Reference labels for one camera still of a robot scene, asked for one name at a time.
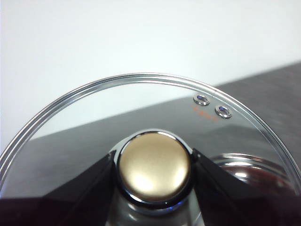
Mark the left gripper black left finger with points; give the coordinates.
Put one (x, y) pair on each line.
(70, 204)

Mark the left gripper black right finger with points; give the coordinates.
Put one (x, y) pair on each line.
(230, 202)

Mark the glass lid with green knob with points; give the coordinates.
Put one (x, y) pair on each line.
(155, 167)

